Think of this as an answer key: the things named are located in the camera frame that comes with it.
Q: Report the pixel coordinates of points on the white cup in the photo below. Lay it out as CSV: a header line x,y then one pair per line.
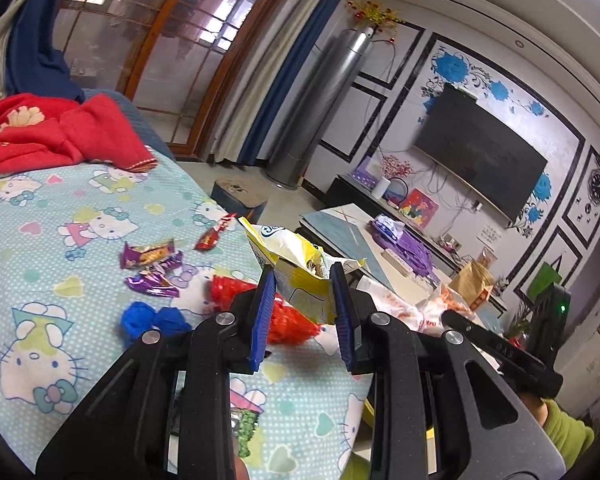
x,y
381,188

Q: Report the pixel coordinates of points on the red floral table ornament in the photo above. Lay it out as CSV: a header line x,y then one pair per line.
x,y
397,175

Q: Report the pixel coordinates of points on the white and orange plastic bag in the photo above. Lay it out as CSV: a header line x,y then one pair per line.
x,y
405,305

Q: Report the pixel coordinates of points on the white coffee table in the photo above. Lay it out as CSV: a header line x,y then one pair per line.
x,y
345,232

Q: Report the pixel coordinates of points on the silver standing air conditioner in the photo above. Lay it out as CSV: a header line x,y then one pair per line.
x,y
320,110

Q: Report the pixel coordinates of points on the purple wrapper with orange print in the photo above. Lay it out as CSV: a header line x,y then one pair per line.
x,y
147,254

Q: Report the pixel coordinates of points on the purple crumpled wrapper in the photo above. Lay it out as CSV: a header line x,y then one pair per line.
x,y
152,280

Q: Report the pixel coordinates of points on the purple box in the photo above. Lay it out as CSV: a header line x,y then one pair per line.
x,y
364,172

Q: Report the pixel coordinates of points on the green potted plant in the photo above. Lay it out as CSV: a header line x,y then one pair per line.
x,y
515,322

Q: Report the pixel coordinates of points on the white paper wall note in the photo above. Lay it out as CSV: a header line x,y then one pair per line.
x,y
491,236

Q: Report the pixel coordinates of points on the wall mounted television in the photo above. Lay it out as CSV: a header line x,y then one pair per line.
x,y
480,155

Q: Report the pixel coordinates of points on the red mesh wrapper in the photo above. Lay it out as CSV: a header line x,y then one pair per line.
x,y
290,322

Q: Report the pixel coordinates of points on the purple plastic bag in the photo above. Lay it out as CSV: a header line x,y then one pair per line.
x,y
412,255

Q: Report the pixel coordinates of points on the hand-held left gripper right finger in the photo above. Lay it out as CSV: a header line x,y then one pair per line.
x,y
342,320

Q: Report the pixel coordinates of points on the person's left hand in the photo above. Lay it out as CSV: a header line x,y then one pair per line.
x,y
241,470

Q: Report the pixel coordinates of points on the cartoon cat printed bedsheet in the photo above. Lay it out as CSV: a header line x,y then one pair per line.
x,y
55,240

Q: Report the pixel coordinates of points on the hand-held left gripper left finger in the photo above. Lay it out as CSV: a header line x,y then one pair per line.
x,y
262,320

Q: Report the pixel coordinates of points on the blue plastic ball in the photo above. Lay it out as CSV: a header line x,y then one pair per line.
x,y
172,319
137,322

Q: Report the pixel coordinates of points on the brown paper bag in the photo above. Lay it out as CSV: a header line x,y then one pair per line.
x,y
472,285

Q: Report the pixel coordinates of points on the red blanket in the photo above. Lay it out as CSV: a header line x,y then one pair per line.
x,y
75,132

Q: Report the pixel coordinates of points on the blue and white printed bag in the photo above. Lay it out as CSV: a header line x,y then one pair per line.
x,y
389,225

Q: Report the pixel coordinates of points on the small red candy wrapper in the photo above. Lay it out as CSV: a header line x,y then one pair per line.
x,y
211,235

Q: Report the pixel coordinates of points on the red and yellow artificial flowers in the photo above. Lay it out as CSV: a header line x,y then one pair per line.
x,y
377,15

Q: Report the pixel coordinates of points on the dark blue curtain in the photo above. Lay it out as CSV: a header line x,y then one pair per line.
x,y
35,35
265,125

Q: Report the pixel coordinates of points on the white power strip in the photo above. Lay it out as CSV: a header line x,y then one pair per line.
x,y
397,262

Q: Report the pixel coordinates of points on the wooden framed glass door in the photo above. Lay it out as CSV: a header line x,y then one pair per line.
x,y
180,35

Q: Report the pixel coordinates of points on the colourful picture box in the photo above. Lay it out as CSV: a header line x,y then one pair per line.
x,y
420,207

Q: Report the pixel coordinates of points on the green tote bag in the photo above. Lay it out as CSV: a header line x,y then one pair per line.
x,y
544,285

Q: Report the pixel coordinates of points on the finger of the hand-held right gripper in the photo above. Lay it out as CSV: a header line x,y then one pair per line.
x,y
472,332

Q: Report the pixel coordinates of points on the blue storage box stool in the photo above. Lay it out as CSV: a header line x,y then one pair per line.
x,y
235,197

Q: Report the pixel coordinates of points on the yellow snack bag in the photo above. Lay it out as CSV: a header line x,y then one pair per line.
x,y
300,290

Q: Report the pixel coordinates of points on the beige curtain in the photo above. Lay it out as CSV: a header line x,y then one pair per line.
x,y
0,55
265,85

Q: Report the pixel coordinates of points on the black wall clock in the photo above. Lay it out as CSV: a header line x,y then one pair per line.
x,y
598,183

